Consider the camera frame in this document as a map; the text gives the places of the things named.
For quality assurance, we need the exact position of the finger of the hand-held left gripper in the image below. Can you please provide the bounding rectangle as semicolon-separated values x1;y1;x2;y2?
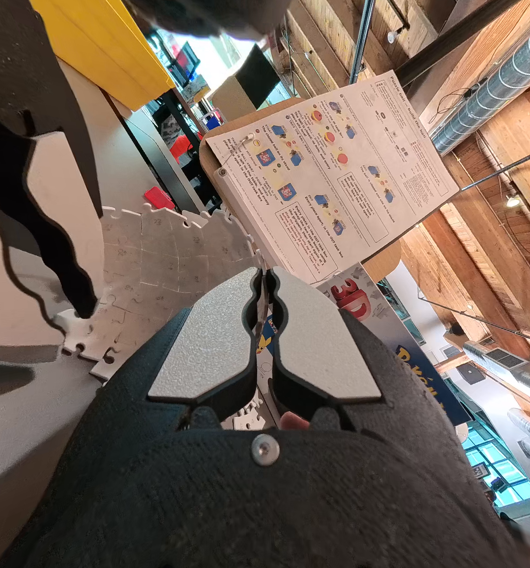
0;191;67;365
0;128;106;320

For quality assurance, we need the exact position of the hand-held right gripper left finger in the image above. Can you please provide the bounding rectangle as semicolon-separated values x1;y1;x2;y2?
146;266;266;404

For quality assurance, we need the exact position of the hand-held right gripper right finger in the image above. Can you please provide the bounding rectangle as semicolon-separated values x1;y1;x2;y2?
269;266;383;406

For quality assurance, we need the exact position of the white puzzle piece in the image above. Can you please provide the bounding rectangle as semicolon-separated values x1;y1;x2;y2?
52;308;121;365

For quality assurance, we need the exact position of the partly built puzzle ball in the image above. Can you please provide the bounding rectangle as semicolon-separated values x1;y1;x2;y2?
88;202;268;382

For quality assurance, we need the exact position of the blue puzzle box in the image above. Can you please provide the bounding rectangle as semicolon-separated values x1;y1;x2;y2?
254;262;474;431

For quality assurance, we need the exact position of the pile of white puzzle pieces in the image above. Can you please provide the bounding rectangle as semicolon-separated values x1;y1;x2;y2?
223;390;270;430

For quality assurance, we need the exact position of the person's right hand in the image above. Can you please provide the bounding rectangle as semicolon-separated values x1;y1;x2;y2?
280;410;311;430

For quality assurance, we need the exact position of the yellow plastic bin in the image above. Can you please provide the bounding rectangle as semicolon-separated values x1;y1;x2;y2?
29;0;177;112

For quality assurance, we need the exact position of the red plastic object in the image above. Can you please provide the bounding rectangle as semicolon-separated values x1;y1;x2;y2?
143;186;175;211

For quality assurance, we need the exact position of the dark desk hatch panel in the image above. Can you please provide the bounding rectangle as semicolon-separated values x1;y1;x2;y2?
125;106;206;214

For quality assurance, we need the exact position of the red rounded object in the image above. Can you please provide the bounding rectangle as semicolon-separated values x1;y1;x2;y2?
169;133;193;162

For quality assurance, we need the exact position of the laminated instruction sheet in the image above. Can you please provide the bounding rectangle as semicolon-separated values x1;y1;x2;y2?
205;70;461;285

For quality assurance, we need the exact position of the brown cardboard panel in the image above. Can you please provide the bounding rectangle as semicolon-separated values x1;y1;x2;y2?
205;75;257;122

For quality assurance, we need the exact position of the black display panel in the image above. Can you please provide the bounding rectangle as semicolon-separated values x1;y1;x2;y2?
234;44;281;109

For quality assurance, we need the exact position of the black wall speaker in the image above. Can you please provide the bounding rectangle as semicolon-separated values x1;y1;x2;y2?
458;364;487;386

